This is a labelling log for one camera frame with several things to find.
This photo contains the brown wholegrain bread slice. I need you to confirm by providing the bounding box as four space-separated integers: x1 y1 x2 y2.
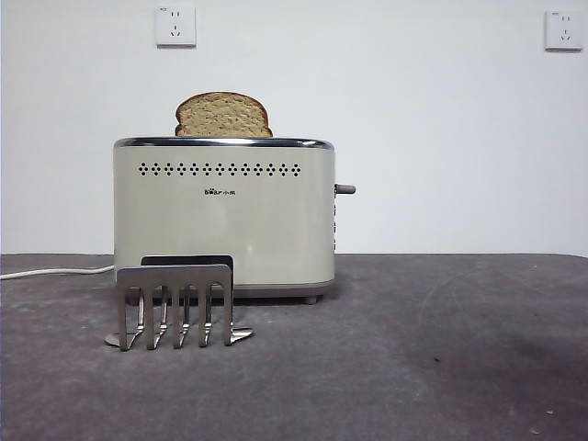
174 91 274 138

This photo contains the cream steel toaster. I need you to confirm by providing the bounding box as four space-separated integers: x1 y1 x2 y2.
112 136 356 305

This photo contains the steel toast rack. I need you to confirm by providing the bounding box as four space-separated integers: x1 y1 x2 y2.
103 264 255 353

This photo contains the white wall socket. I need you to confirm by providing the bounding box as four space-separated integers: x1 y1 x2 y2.
154 5 198 49
544 9 588 52

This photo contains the white power cable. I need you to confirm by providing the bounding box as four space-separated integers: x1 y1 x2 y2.
0 264 116 281

